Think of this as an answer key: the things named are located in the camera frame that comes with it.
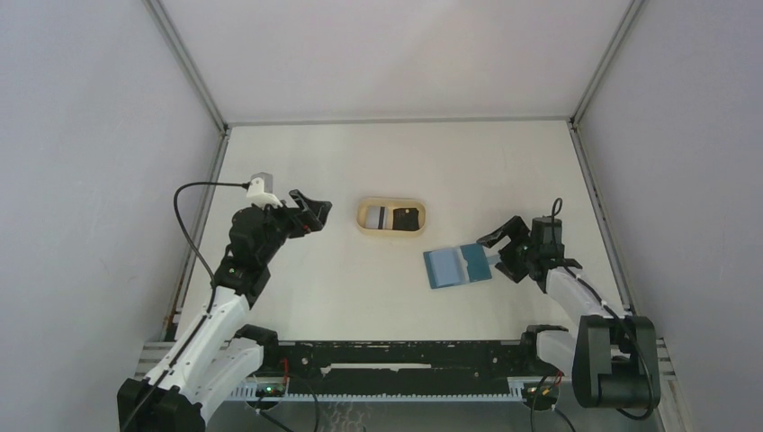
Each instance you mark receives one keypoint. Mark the blue card holder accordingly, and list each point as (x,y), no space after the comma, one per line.
(455,266)

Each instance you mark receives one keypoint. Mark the black mounting base plate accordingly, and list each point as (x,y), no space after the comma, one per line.
(404,365)

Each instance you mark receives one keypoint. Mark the black card in tray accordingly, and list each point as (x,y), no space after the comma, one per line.
(405,219)

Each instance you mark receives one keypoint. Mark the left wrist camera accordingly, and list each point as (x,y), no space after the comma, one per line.
(260,191)

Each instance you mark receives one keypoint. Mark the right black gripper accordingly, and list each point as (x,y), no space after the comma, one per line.
(516,229)

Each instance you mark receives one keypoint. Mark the white card with black stripe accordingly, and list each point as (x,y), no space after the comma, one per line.
(378,218)

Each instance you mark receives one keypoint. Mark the white toothed cable duct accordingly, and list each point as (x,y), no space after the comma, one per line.
(508,391)

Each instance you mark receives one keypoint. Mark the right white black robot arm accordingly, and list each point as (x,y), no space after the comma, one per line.
(611,357)

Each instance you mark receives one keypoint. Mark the beige oval tray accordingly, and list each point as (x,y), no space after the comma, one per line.
(393,203)

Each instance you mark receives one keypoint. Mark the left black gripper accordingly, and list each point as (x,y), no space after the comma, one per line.
(314,211)

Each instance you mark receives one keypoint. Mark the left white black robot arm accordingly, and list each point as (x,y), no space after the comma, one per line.
(219,350)

